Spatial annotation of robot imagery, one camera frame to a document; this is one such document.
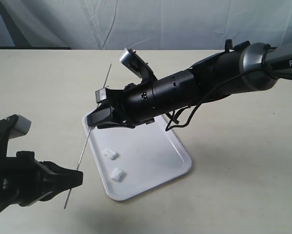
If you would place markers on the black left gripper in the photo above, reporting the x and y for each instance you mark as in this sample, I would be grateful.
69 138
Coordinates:
25 181

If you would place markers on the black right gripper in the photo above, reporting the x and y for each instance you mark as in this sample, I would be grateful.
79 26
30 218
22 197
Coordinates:
140 104

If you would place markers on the thin metal skewer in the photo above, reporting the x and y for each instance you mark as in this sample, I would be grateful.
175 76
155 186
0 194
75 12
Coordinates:
85 143

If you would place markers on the white marshmallow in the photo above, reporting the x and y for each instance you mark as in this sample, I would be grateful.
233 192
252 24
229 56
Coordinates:
117 174
110 154

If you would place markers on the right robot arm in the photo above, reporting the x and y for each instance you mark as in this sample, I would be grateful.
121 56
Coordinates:
241 68

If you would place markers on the white plastic tray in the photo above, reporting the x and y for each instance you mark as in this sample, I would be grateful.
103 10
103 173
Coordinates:
148 155

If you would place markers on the grey wrinkled backdrop cloth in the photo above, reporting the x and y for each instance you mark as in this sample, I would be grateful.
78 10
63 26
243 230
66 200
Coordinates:
143 24

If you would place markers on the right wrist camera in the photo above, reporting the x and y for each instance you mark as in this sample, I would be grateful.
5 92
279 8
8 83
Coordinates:
131 60

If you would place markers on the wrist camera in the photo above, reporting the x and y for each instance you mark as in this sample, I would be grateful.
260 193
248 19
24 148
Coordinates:
131 60
13 126

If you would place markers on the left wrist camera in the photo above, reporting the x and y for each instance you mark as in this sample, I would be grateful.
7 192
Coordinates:
13 126

